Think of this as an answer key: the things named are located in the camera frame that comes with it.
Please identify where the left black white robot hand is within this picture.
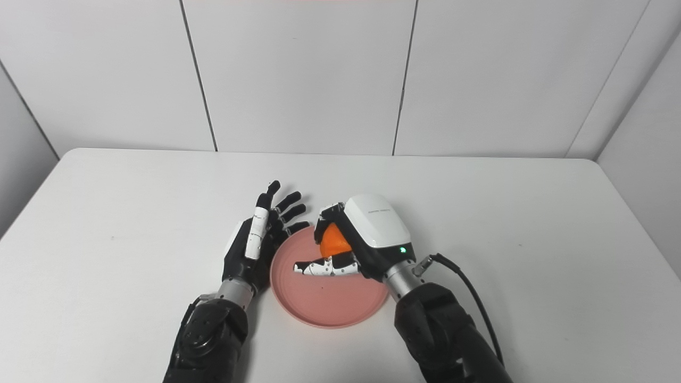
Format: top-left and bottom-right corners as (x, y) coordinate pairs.
(222, 180), (310, 294)

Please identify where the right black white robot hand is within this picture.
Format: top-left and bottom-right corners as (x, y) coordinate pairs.
(294, 194), (417, 281)

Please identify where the orange fruit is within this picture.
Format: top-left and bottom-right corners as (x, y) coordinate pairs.
(319, 222), (353, 259)

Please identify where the pink round plate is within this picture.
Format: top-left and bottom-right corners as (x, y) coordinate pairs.
(270, 226), (390, 329)

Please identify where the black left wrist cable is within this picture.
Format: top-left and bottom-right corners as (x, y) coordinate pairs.
(180, 294), (207, 336)

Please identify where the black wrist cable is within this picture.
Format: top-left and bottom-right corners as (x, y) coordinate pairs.
(180, 294), (207, 336)
(413, 253), (505, 368)

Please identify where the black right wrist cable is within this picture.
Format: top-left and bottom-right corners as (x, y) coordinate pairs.
(413, 253), (505, 368)

